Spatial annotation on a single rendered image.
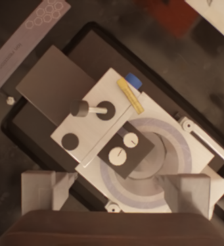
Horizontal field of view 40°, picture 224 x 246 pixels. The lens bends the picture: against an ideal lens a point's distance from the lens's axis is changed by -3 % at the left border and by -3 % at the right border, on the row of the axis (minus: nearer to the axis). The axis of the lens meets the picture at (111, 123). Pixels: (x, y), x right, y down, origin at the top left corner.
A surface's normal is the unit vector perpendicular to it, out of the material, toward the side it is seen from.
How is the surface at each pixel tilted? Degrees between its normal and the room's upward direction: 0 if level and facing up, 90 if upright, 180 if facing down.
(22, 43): 90
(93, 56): 90
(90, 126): 90
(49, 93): 90
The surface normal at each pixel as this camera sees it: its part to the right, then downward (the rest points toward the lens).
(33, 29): -0.02, 0.01
